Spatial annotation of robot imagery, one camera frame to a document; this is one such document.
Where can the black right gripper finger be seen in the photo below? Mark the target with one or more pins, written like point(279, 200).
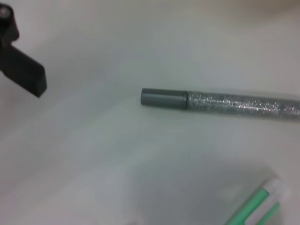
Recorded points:
point(21, 68)

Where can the grey glitter pen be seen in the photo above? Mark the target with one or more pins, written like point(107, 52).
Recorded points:
point(211, 103)

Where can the green plastic pen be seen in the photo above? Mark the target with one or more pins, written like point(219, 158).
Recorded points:
point(260, 201)

